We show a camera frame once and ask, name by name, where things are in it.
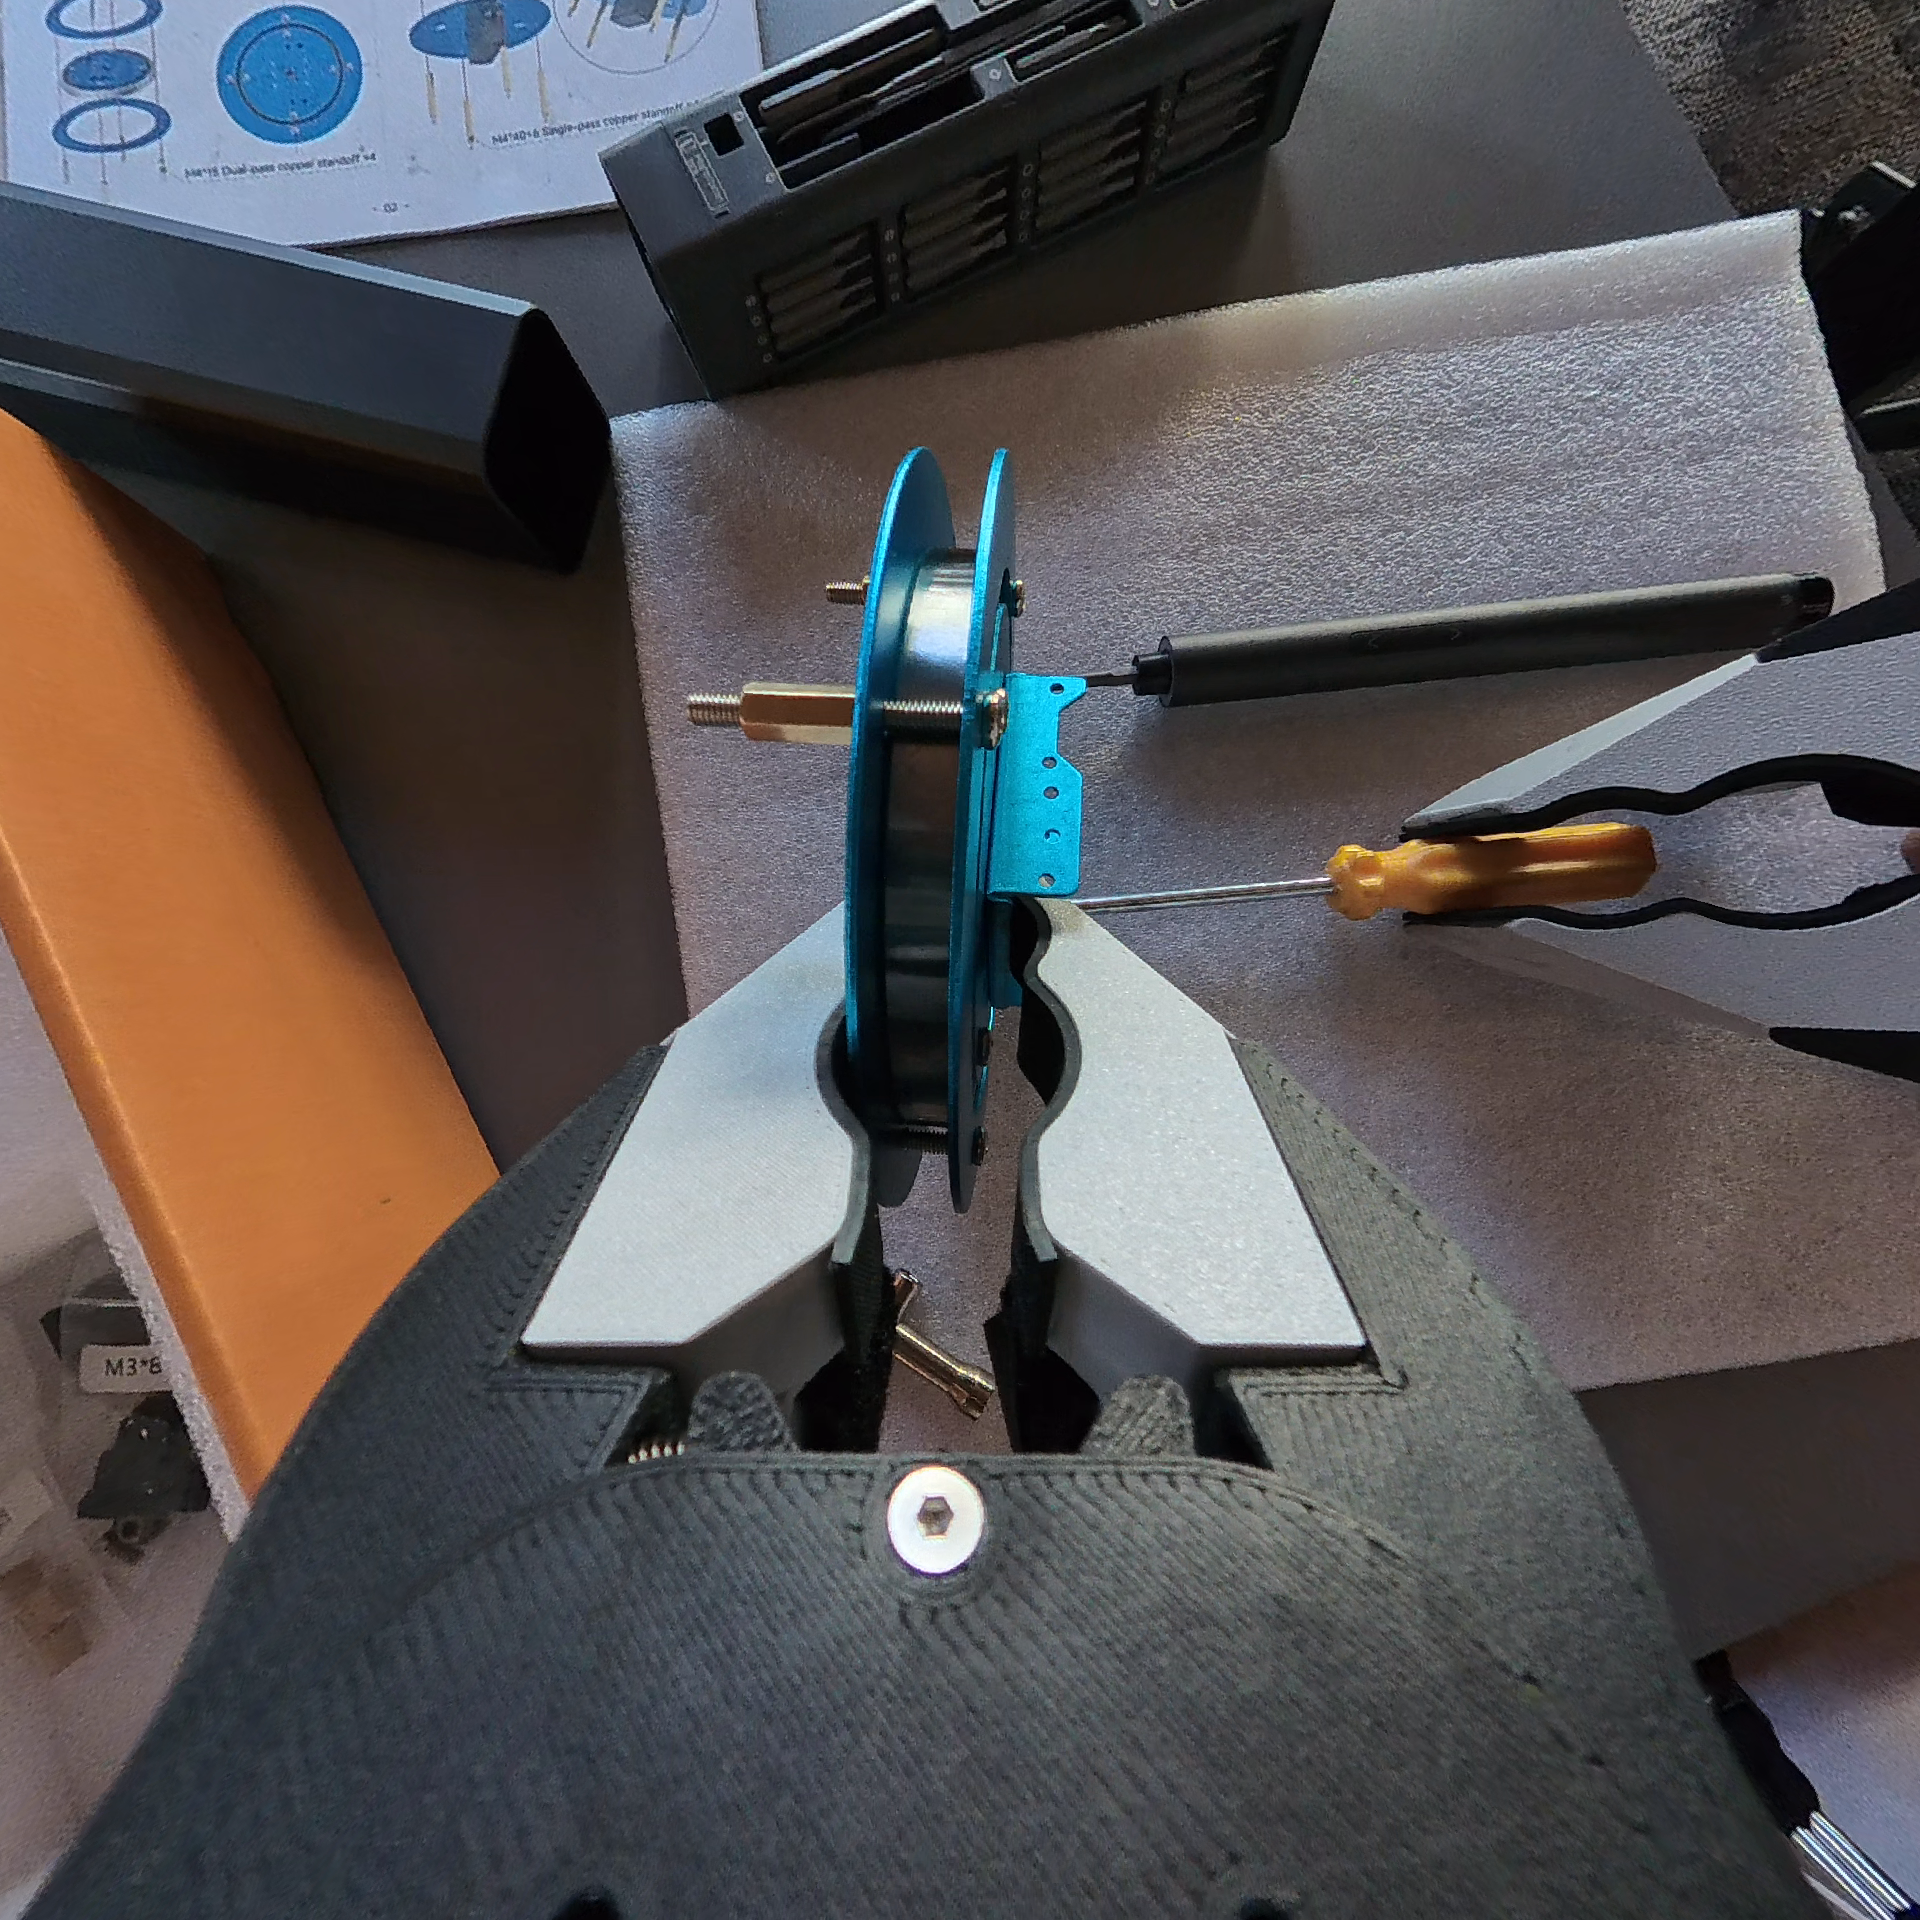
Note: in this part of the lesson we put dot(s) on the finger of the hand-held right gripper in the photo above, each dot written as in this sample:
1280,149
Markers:
1680,735
1724,968

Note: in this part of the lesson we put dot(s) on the blue round metal turntable base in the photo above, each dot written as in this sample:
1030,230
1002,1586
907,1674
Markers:
901,750

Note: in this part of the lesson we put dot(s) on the printed instruction sheet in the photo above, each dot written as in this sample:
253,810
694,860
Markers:
376,106

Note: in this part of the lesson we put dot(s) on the black screwdriver bit case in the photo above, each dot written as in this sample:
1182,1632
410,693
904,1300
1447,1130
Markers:
974,196

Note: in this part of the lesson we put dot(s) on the cardboard box with white flaps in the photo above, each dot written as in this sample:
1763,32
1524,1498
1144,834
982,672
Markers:
195,901

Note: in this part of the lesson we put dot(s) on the grey desk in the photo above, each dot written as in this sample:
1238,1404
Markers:
451,750

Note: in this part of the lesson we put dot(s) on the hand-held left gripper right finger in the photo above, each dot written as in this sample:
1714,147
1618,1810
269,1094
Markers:
1200,1202

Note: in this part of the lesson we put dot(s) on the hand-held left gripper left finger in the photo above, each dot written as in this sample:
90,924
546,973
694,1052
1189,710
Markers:
691,1202

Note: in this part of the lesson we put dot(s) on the metal cross socket wrench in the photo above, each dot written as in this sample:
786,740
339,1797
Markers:
938,1349

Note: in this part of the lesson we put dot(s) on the black electric screwdriver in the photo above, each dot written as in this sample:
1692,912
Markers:
1500,639

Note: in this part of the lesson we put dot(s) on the dark bit case sleeve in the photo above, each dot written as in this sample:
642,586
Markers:
271,346

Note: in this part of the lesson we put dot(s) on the white foam sheet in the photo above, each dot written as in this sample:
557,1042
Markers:
1500,452

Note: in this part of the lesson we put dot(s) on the clear bag of small parts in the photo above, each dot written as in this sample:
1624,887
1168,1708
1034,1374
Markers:
120,1426

